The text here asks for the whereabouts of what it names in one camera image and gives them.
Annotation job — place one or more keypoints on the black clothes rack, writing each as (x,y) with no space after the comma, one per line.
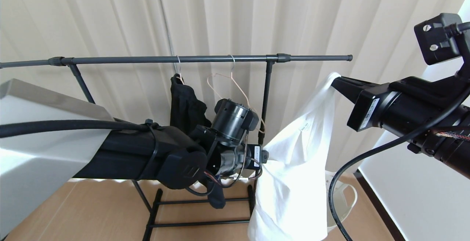
(220,59)

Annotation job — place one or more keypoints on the pink clothes hanger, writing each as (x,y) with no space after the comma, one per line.
(232,66)
(179,68)

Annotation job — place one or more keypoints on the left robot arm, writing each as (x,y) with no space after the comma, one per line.
(128,153)

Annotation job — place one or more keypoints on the white garment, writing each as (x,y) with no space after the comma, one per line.
(293,182)

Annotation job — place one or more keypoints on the silver curtain wand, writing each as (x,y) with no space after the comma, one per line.
(167,21)

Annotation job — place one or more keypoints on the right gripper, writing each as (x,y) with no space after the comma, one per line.
(389,109)

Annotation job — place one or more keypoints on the black shorts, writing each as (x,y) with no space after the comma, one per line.
(187,105)

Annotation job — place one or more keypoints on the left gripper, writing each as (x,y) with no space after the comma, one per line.
(257,156)

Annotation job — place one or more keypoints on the white laundry basket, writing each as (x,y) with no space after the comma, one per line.
(332,219)

